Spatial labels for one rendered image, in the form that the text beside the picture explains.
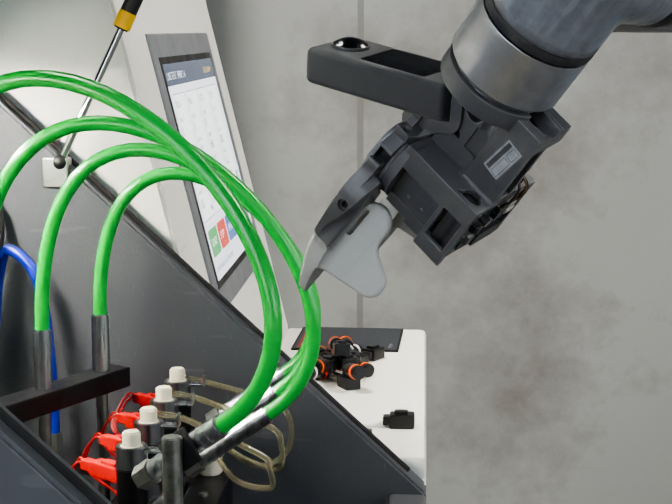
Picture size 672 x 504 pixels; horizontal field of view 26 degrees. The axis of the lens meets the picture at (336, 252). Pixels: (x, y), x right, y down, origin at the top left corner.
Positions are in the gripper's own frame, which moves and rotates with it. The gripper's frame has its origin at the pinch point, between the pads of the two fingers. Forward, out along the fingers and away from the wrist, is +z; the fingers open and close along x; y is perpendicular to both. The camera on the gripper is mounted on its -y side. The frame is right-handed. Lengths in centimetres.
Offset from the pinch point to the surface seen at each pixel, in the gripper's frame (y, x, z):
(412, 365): -6, 75, 75
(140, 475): -0.9, -5.8, 27.2
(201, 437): 0.8, -3.7, 20.7
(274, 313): -1.4, 0.2, 9.4
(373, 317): -45, 188, 182
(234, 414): 1.5, -2.5, 17.4
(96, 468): -7.0, 0.0, 39.8
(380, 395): -4, 59, 67
